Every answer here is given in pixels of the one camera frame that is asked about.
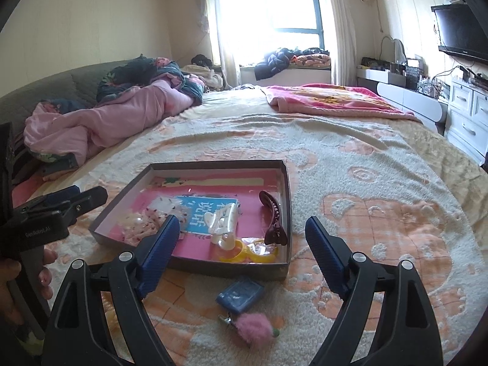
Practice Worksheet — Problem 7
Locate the window with dark frame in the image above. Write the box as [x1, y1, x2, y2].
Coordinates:
[217, 0, 325, 50]

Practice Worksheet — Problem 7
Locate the white framed mirror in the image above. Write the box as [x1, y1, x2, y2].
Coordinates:
[381, 36, 407, 65]

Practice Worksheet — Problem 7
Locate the orange floral quilt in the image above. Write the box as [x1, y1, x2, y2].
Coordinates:
[293, 54, 330, 66]

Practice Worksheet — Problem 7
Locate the blue key fob pink pompom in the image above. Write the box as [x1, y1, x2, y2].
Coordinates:
[215, 279, 282, 348]

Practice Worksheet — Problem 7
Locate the grey cardboard box pink inside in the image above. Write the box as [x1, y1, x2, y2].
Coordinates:
[88, 159, 292, 281]

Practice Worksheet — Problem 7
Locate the white clothing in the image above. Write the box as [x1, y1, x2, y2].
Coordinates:
[181, 65, 224, 92]

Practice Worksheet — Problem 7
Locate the white desk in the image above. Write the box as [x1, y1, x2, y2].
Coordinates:
[356, 66, 448, 134]

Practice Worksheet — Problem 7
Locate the dark striped blanket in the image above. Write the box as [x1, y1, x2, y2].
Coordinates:
[11, 137, 46, 189]

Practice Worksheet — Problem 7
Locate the beige curtain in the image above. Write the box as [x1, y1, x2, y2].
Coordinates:
[318, 0, 357, 84]

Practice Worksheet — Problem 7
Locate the grey quilted headboard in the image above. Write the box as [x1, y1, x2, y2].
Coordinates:
[0, 60, 130, 126]

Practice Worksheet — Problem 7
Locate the set top box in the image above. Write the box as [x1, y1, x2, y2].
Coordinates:
[459, 66, 488, 88]

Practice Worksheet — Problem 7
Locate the pink quilt with floral cover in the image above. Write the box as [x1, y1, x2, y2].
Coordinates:
[23, 55, 204, 168]

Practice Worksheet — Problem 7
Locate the blue printed card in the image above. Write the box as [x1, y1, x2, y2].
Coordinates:
[175, 195, 241, 237]

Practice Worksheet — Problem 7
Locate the pile of clothes on sill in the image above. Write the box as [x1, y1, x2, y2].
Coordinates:
[255, 47, 330, 81]

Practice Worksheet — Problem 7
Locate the person's left hand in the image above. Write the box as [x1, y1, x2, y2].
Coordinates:
[0, 247, 55, 325]

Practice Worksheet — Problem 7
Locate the black wall television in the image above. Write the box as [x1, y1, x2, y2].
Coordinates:
[431, 3, 488, 65]

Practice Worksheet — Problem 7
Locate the pink printed blanket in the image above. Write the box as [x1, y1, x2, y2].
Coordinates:
[263, 84, 422, 123]

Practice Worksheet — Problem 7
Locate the white drawer cabinet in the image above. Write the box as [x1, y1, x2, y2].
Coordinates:
[444, 76, 488, 164]

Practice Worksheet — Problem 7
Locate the polka dot bow hair clip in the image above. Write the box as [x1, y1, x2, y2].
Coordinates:
[122, 197, 180, 245]

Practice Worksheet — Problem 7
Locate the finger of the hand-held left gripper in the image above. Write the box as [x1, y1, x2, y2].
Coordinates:
[57, 186, 109, 226]
[15, 185, 81, 214]

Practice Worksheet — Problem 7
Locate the white hair claw clip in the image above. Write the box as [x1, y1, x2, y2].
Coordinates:
[204, 202, 242, 251]

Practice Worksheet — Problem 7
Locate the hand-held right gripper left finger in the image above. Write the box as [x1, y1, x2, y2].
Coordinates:
[41, 214, 181, 366]

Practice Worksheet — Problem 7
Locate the yellow bracelet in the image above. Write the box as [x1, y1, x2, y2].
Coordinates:
[219, 237, 280, 264]

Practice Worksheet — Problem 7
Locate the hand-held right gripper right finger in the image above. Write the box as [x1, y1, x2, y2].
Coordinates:
[305, 215, 445, 366]

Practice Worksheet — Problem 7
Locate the white window sill bench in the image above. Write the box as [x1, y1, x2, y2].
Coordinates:
[238, 63, 332, 86]

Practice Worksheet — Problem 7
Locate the sheer white curtain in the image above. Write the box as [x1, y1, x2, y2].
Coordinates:
[196, 0, 241, 88]

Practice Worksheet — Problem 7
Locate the brown hair claw clip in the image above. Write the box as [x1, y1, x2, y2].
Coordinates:
[259, 191, 289, 246]

